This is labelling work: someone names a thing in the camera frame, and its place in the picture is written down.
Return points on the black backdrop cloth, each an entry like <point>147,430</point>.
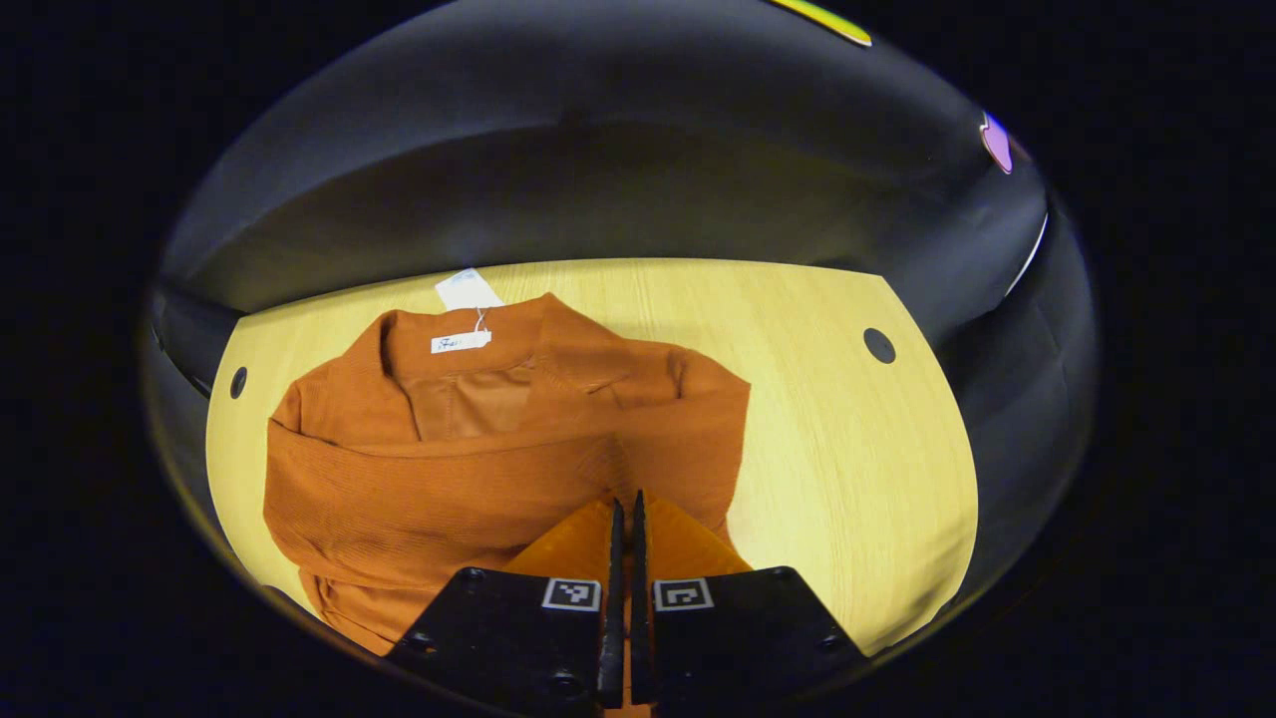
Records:
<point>558,170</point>

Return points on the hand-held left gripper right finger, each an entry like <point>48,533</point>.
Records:
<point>738,638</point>

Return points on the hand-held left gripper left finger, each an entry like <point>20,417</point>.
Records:
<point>518,638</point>

